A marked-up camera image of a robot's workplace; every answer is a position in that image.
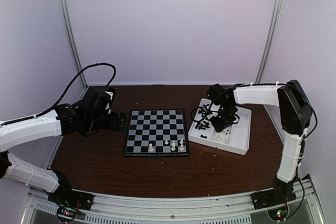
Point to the black white chessboard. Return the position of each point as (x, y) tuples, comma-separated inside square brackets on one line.
[(156, 126)]

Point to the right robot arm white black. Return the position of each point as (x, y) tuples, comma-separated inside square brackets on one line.
[(295, 114)]

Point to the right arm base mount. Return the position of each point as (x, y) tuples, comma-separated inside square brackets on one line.
[(281, 193)]

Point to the left aluminium frame post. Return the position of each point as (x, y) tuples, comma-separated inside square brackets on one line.
[(70, 35)]

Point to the left controller board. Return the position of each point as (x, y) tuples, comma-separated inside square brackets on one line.
[(65, 214)]

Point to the black chess pieces cluster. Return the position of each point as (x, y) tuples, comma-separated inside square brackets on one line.
[(204, 110), (203, 125)]

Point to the right aluminium frame post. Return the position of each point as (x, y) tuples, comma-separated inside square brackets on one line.
[(276, 10)]

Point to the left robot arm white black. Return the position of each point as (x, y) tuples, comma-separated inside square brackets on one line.
[(24, 131)]

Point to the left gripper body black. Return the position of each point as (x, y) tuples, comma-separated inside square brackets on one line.
[(97, 123)]

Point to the black chess pieces lower cluster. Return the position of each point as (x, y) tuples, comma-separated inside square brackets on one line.
[(203, 125)]

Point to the controller board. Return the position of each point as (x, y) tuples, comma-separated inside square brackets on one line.
[(65, 214), (278, 214)]

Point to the aluminium front rail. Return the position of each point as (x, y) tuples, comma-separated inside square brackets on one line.
[(236, 208)]

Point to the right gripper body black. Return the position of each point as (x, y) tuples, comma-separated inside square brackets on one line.
[(226, 118)]

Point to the black chess pieces upper cluster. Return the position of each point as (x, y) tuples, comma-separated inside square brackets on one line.
[(204, 110)]

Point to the right controller board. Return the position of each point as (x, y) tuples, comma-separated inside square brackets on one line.
[(278, 214)]

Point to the white chess pieces pile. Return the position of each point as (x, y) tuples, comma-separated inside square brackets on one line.
[(222, 137)]

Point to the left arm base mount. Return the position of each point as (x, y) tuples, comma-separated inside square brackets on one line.
[(64, 195)]

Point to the aluminium frame post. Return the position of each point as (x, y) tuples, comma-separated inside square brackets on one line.
[(70, 35), (276, 10)]

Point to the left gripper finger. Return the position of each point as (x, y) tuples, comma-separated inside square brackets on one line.
[(122, 116), (121, 126)]

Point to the white plastic tray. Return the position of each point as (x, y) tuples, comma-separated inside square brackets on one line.
[(234, 138)]

